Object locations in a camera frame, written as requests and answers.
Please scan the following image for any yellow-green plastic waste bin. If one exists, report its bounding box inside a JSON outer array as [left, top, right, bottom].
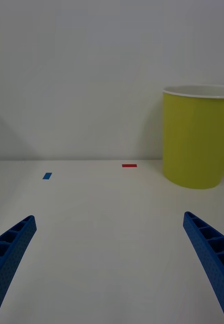
[[162, 85, 224, 190]]

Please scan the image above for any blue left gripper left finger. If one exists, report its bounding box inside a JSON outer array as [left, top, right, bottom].
[[0, 215, 38, 324]]

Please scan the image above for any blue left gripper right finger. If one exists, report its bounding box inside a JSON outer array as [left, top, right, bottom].
[[182, 211, 224, 324]]

